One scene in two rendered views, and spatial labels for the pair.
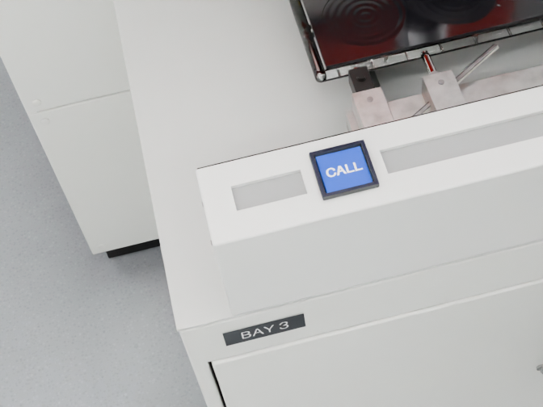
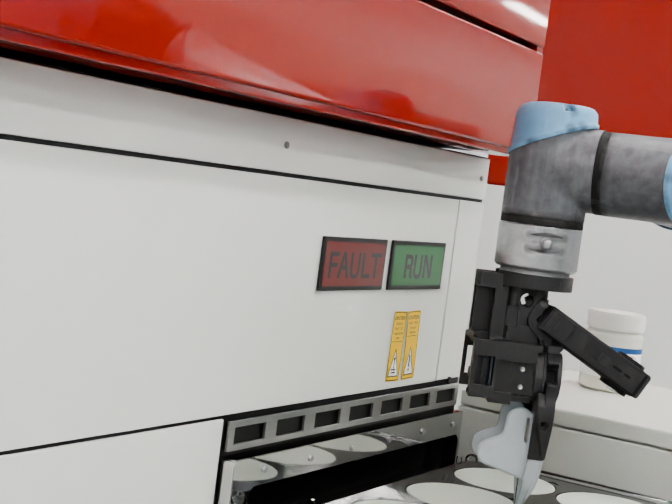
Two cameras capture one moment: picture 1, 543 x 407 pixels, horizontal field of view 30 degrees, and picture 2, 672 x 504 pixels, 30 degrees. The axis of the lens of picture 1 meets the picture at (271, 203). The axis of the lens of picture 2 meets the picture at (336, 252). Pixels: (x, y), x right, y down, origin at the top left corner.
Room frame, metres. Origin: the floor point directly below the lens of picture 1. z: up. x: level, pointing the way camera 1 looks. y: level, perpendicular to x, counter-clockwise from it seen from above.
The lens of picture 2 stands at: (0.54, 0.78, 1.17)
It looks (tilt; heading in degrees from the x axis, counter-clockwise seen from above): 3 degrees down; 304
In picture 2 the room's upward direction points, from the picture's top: 7 degrees clockwise
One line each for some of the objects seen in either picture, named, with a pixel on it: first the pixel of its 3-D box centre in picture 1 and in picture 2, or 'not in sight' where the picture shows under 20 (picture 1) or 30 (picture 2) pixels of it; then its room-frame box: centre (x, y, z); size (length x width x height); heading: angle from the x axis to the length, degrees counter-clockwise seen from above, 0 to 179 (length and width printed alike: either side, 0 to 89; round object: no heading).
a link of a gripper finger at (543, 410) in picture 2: not in sight; (539, 410); (1.00, -0.25, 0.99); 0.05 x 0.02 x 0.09; 126
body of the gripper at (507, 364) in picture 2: not in sight; (517, 337); (1.04, -0.26, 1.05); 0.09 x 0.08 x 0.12; 36
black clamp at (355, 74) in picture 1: (361, 84); not in sight; (0.74, -0.12, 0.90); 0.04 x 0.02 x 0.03; 4
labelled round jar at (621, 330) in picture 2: not in sight; (612, 350); (1.11, -0.67, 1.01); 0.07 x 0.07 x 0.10
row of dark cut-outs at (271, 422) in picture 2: not in sight; (358, 411); (1.17, -0.21, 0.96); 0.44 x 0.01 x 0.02; 94
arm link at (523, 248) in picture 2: not in sight; (538, 251); (1.03, -0.26, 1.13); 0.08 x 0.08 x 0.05
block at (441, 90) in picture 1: (448, 106); not in sight; (0.69, -0.21, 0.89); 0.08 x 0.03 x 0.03; 4
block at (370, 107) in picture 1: (376, 124); not in sight; (0.68, -0.13, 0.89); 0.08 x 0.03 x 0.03; 4
